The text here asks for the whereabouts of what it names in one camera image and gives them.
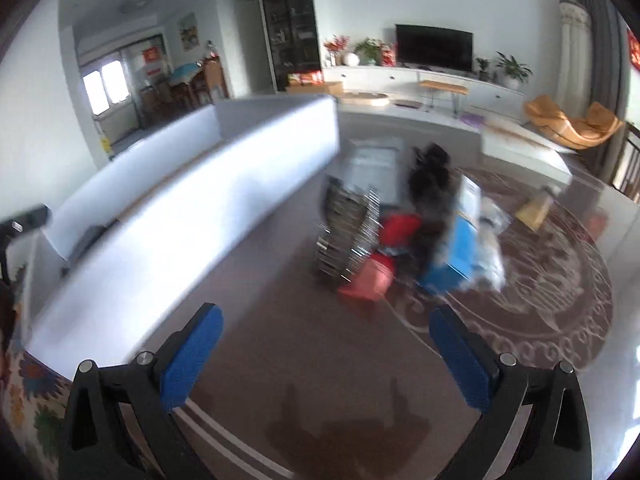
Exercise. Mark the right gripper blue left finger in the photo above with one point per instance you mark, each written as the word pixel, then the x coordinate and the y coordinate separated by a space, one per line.
pixel 118 421

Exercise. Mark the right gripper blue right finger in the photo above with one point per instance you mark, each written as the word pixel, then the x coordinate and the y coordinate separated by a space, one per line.
pixel 555 443

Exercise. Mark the blue white product box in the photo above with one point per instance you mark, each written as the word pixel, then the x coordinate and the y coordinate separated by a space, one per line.
pixel 454 258

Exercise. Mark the gold cosmetic tube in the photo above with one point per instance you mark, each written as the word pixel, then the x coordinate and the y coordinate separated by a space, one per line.
pixel 535 211

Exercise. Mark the black cloth bundle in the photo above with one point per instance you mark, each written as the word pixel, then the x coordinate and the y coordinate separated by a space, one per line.
pixel 431 193

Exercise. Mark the black striped snack packet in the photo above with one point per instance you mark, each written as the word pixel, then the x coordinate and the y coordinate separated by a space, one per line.
pixel 349 230

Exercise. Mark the phone case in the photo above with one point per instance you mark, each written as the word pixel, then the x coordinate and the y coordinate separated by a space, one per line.
pixel 375 164

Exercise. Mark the large white storage box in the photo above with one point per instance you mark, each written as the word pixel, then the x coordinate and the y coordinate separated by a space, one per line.
pixel 203 188

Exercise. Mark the orange lounge chair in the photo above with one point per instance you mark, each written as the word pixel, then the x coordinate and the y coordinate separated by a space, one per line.
pixel 575 133

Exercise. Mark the purple round floor mat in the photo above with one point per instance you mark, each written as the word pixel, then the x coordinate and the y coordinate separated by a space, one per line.
pixel 472 120

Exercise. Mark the white TV cabinet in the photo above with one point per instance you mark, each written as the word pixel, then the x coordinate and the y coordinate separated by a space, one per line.
pixel 402 84

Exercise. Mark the grey curtain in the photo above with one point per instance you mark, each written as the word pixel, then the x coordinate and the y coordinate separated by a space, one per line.
pixel 610 81

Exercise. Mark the small dark potted plant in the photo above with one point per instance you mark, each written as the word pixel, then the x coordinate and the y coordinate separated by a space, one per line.
pixel 483 69

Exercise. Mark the green potted plant white pot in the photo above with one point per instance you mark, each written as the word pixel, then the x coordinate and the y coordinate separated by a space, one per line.
pixel 515 74

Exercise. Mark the small wooden bench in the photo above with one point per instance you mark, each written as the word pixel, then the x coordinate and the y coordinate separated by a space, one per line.
pixel 456 92

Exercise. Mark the beige round floor cushion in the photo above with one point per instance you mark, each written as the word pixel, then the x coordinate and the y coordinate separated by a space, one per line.
pixel 371 99

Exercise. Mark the black flat television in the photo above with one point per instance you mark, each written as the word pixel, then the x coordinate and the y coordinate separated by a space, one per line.
pixel 434 47

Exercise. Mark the cardboard box on floor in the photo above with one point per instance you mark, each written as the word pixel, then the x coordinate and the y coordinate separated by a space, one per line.
pixel 331 88

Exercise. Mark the green leafy plant left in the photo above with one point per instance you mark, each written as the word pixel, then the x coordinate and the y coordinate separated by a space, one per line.
pixel 369 51

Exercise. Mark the red flower vase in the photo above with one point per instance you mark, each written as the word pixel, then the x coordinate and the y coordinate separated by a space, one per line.
pixel 335 47

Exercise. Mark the black display shelf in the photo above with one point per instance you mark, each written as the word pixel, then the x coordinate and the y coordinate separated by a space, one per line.
pixel 291 38

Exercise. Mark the red wall hanging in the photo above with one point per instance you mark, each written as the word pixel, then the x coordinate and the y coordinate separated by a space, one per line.
pixel 634 50

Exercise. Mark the framed wall painting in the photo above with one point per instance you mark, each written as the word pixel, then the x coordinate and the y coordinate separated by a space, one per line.
pixel 188 32

